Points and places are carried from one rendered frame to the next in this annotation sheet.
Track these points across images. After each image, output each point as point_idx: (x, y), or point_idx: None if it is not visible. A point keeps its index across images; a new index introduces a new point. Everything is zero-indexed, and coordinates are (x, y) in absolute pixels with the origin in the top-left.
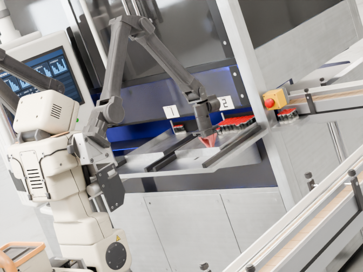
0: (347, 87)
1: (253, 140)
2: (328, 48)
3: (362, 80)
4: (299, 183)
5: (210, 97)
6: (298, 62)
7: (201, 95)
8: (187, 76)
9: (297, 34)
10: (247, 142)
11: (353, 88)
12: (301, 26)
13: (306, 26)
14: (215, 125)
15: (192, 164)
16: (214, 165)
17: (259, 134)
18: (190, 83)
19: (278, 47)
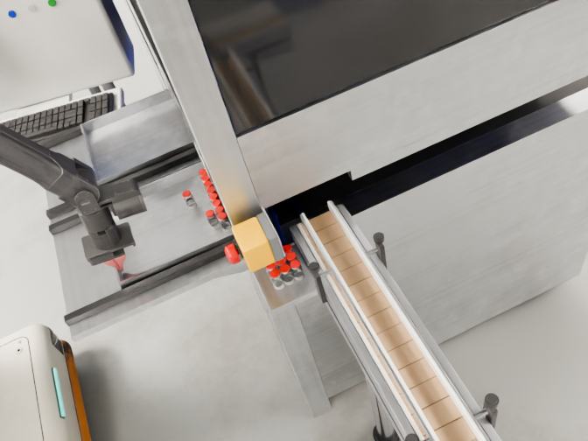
0: (373, 340)
1: (199, 282)
2: (506, 94)
3: (416, 339)
4: (304, 318)
5: (120, 196)
6: (386, 137)
7: (80, 207)
8: (44, 171)
9: (412, 78)
10: (182, 286)
11: (379, 353)
12: (432, 59)
13: (451, 56)
14: (128, 240)
15: (83, 275)
16: (78, 332)
17: (220, 269)
18: (50, 186)
19: (328, 117)
